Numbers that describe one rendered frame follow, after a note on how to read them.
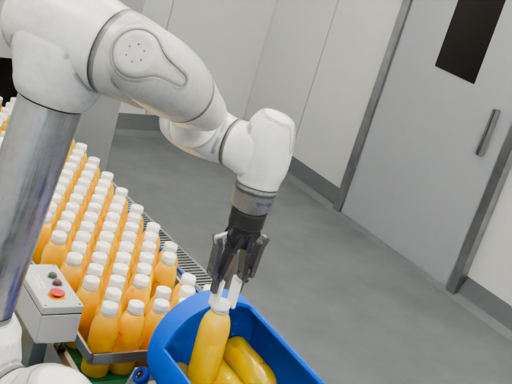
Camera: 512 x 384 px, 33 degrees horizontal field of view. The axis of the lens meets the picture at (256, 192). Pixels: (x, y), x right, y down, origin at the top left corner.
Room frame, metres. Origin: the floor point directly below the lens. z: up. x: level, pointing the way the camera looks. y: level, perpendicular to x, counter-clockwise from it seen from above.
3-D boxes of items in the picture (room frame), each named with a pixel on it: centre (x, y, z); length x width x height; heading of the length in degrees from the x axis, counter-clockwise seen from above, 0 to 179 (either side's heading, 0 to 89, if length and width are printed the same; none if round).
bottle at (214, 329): (1.70, 0.00, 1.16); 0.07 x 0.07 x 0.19
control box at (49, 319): (1.86, 0.41, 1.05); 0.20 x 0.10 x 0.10; 37
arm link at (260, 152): (1.72, 0.02, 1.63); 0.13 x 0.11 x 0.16; 70
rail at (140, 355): (1.93, 0.10, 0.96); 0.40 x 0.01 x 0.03; 127
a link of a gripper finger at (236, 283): (1.72, -0.02, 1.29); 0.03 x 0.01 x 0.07; 37
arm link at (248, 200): (1.71, 0.00, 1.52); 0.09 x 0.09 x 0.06
